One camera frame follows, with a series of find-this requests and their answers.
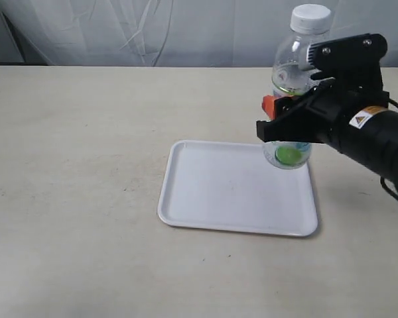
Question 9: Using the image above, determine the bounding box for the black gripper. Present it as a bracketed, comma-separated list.
[256, 33, 389, 143]

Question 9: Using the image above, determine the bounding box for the clear plastic drink bottle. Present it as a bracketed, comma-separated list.
[263, 4, 332, 169]

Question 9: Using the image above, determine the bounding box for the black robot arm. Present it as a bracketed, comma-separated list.
[256, 33, 398, 191]

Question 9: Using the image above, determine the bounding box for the white rectangular plastic tray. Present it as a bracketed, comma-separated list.
[157, 140, 318, 237]

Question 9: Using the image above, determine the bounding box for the white fabric backdrop curtain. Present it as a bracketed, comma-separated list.
[0, 0, 398, 68]

